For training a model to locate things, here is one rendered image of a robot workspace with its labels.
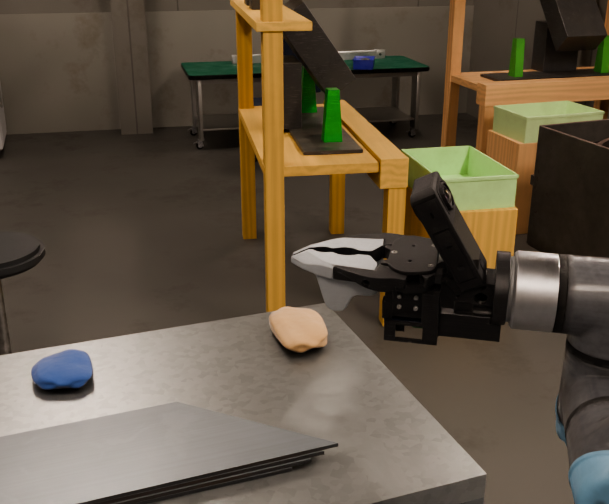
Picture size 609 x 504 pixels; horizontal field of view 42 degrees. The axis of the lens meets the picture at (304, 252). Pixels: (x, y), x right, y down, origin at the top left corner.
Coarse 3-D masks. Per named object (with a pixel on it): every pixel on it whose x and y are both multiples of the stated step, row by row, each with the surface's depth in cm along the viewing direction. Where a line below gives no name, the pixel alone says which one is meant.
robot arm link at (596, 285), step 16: (560, 256) 74; (576, 256) 74; (592, 256) 74; (560, 272) 72; (576, 272) 72; (592, 272) 72; (608, 272) 72; (560, 288) 72; (576, 288) 71; (592, 288) 71; (608, 288) 71; (560, 304) 72; (576, 304) 71; (592, 304) 71; (608, 304) 71; (560, 320) 72; (576, 320) 72; (592, 320) 72; (608, 320) 71; (576, 336) 74; (592, 336) 73; (608, 336) 72; (592, 352) 73; (608, 352) 72
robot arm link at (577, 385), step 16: (576, 352) 75; (576, 368) 75; (592, 368) 74; (608, 368) 73; (560, 384) 78; (576, 384) 74; (592, 384) 73; (608, 384) 72; (560, 400) 78; (576, 400) 72; (560, 416) 78; (560, 432) 79
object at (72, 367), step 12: (48, 360) 136; (60, 360) 136; (72, 360) 136; (84, 360) 137; (36, 372) 132; (48, 372) 132; (60, 372) 132; (72, 372) 132; (84, 372) 133; (48, 384) 131; (60, 384) 130; (72, 384) 131; (84, 384) 132
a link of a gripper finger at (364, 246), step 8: (328, 240) 80; (336, 240) 80; (344, 240) 80; (352, 240) 80; (360, 240) 80; (368, 240) 80; (376, 240) 80; (304, 248) 80; (312, 248) 79; (320, 248) 79; (328, 248) 79; (336, 248) 79; (344, 248) 79; (352, 248) 79; (360, 248) 79; (368, 248) 79; (376, 248) 79; (376, 256) 79
